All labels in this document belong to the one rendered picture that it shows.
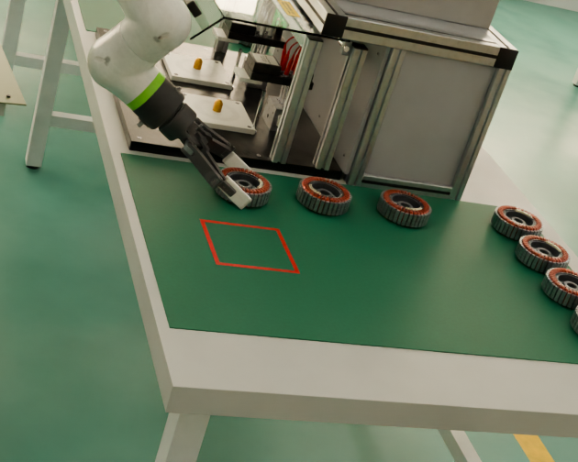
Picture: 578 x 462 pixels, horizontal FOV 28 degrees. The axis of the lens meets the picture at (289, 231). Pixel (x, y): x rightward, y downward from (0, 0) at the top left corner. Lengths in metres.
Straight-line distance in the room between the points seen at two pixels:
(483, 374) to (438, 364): 0.08
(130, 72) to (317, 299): 0.55
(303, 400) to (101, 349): 1.35
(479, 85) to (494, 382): 0.77
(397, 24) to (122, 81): 0.59
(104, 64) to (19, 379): 1.00
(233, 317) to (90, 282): 1.47
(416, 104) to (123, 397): 1.05
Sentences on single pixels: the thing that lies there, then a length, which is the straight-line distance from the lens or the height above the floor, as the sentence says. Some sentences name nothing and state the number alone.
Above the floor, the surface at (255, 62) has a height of 0.92.
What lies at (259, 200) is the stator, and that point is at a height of 0.77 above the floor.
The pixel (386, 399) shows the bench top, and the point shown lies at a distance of 1.84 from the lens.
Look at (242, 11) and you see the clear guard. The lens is 2.34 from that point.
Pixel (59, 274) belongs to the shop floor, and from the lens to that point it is 3.34.
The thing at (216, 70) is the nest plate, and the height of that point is 0.78.
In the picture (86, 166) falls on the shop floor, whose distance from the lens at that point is 3.98.
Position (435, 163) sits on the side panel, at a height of 0.82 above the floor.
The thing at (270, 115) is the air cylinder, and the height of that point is 0.80.
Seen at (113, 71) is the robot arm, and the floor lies 0.95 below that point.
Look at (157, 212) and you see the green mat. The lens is 2.15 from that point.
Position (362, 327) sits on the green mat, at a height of 0.75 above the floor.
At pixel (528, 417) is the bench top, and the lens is 1.97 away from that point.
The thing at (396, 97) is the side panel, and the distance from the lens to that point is 2.45.
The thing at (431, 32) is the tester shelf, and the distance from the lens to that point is 2.42.
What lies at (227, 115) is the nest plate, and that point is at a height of 0.78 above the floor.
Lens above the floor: 1.74
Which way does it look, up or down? 26 degrees down
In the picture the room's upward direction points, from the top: 18 degrees clockwise
